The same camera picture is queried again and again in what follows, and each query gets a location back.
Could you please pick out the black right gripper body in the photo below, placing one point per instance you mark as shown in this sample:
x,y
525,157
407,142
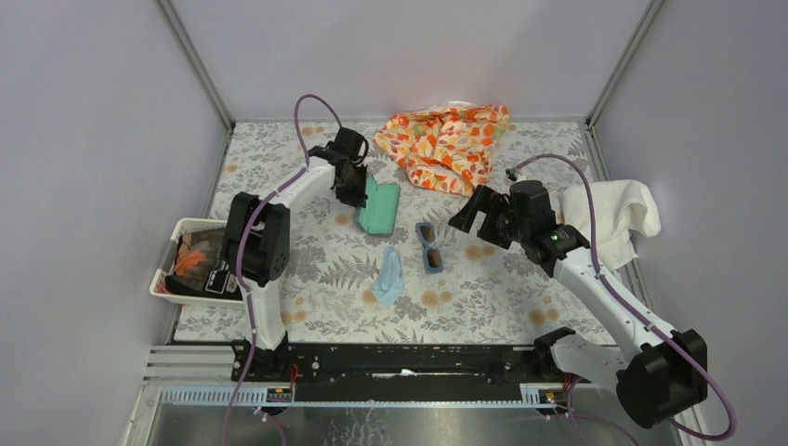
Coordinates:
x,y
503,210

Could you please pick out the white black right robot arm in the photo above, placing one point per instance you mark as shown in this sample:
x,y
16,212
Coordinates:
x,y
656,372

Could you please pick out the light blue cleaning cloth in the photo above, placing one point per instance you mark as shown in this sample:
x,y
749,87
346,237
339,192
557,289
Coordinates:
x,y
389,285

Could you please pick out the black pouch in basket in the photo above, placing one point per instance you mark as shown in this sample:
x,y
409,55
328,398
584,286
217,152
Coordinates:
x,y
199,268

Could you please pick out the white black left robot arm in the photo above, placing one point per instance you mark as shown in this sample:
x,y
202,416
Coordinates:
x,y
257,236

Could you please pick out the floral grey tablecloth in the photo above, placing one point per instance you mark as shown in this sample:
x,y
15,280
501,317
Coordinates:
x,y
485,295

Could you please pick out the blue frame sunglasses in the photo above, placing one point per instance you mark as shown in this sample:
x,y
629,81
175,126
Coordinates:
x,y
431,255

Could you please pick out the aluminium frame profile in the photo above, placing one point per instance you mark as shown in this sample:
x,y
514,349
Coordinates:
x,y
188,397

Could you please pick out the white perforated plastic basket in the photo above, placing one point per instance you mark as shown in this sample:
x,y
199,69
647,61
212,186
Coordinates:
x,y
166,265

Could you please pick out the dark blue glasses case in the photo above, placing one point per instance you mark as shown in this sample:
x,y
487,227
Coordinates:
x,y
378,216

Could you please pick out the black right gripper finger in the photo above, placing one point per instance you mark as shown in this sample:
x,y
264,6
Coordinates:
x,y
480,200
488,230

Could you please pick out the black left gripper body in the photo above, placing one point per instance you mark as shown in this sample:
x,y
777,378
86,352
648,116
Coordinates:
x,y
355,173

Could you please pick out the white towel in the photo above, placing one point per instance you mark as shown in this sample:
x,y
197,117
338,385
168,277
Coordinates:
x,y
621,207

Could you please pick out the orange floral fabric bag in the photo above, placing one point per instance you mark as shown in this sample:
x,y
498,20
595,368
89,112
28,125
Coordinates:
x,y
447,148

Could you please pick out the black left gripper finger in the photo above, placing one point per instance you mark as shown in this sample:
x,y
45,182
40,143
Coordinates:
x,y
346,196
360,195

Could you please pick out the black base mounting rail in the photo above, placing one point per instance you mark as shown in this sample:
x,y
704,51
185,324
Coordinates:
x,y
396,373

